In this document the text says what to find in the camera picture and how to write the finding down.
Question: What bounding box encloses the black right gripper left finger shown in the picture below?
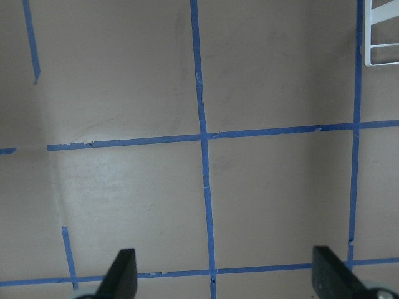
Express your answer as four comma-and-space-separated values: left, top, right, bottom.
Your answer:
94, 249, 138, 299

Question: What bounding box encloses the white wire cup rack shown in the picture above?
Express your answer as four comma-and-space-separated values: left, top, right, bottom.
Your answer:
363, 1, 398, 67

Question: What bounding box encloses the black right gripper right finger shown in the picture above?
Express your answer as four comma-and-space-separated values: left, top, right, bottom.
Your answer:
312, 246, 374, 299

